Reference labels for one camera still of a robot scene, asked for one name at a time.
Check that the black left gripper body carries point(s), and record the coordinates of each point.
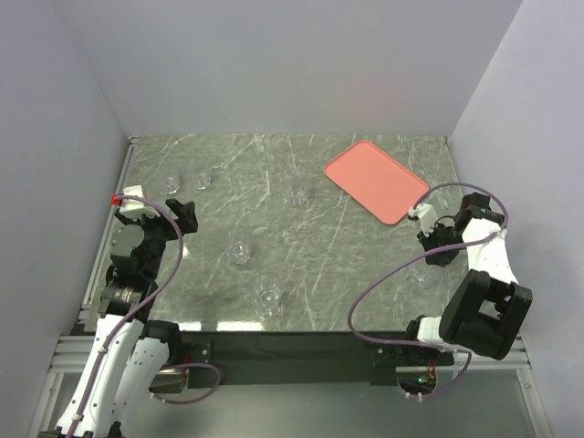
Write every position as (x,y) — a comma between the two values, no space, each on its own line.
(159,231)

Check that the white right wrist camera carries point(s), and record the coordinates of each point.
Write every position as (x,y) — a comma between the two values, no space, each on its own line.
(425,216)

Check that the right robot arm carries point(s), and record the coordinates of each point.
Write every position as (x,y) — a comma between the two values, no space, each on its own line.
(487,310)

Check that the pink plastic tray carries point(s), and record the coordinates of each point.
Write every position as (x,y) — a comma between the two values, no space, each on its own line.
(376,181)

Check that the aluminium rail frame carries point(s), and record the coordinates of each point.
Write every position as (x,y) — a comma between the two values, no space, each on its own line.
(71,351)

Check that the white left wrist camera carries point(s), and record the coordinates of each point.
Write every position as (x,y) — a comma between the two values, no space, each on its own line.
(133,208)

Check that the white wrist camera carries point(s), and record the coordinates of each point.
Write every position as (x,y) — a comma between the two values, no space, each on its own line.
(133,208)
(425,216)

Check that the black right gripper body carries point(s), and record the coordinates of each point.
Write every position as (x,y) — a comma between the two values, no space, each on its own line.
(440,236)

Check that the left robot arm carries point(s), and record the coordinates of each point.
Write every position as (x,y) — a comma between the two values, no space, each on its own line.
(128,348)

